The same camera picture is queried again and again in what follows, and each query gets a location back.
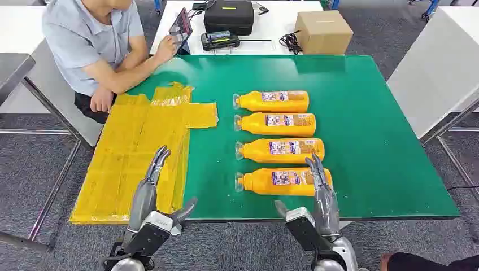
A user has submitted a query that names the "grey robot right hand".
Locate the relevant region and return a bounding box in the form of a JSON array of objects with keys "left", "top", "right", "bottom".
[{"left": 274, "top": 153, "right": 341, "bottom": 239}]

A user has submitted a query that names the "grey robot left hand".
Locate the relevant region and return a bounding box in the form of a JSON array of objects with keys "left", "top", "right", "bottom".
[{"left": 127, "top": 146, "right": 198, "bottom": 233}]

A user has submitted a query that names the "person's left hand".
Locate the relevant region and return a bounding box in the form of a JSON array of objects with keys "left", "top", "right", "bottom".
[{"left": 90, "top": 86, "right": 115, "bottom": 113}]

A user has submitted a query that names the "person's right hand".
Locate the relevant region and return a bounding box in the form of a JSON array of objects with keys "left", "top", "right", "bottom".
[{"left": 155, "top": 35, "right": 179, "bottom": 64}]

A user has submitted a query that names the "orange drink bottle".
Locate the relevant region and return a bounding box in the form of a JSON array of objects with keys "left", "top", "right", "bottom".
[
  {"left": 234, "top": 138, "right": 325, "bottom": 164},
  {"left": 234, "top": 167, "right": 333, "bottom": 197},
  {"left": 232, "top": 90, "right": 310, "bottom": 113},
  {"left": 233, "top": 112, "right": 317, "bottom": 138}
]

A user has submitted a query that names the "black tablet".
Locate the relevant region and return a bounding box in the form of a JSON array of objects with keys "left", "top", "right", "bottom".
[{"left": 168, "top": 7, "right": 193, "bottom": 56}]

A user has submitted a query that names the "yellow plastic sheet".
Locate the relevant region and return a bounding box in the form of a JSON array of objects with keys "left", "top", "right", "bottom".
[{"left": 69, "top": 82, "right": 219, "bottom": 225}]

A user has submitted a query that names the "black handheld controller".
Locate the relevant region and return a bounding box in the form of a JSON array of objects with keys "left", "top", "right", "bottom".
[{"left": 200, "top": 30, "right": 241, "bottom": 51}]

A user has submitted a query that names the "person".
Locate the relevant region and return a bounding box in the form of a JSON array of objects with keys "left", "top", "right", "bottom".
[{"left": 42, "top": 0, "right": 180, "bottom": 125}]

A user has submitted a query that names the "black carrying case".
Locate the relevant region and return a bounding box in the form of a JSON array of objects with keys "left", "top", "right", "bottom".
[{"left": 203, "top": 0, "right": 255, "bottom": 36}]

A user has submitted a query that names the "green table mat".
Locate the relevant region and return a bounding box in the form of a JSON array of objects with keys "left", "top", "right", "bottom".
[{"left": 127, "top": 55, "right": 460, "bottom": 221}]

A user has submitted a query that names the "white side desk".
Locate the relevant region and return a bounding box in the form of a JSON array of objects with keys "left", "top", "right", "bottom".
[
  {"left": 0, "top": 5, "right": 103, "bottom": 148},
  {"left": 387, "top": 5, "right": 479, "bottom": 140}
]

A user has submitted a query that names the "white table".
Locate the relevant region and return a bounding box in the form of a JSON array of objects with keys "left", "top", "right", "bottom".
[{"left": 149, "top": 0, "right": 324, "bottom": 56}]

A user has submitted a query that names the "brown cardboard box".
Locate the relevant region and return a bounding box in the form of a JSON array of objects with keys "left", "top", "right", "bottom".
[{"left": 294, "top": 10, "right": 354, "bottom": 56}]

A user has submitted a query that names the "blue chair base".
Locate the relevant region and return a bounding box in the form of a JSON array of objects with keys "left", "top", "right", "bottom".
[{"left": 408, "top": 0, "right": 442, "bottom": 21}]

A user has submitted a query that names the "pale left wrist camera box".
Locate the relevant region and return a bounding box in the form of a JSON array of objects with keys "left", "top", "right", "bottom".
[{"left": 149, "top": 210, "right": 183, "bottom": 237}]

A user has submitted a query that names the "black charger with cable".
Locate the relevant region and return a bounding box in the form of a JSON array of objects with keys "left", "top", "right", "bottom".
[{"left": 187, "top": 0, "right": 217, "bottom": 19}]

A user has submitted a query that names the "metal desk frame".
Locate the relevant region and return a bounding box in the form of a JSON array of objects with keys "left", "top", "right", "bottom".
[
  {"left": 419, "top": 99, "right": 479, "bottom": 201},
  {"left": 0, "top": 78, "right": 83, "bottom": 253}
]

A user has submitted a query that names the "black coiled cable bundle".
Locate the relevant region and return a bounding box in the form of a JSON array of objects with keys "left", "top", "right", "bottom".
[{"left": 279, "top": 30, "right": 303, "bottom": 55}]

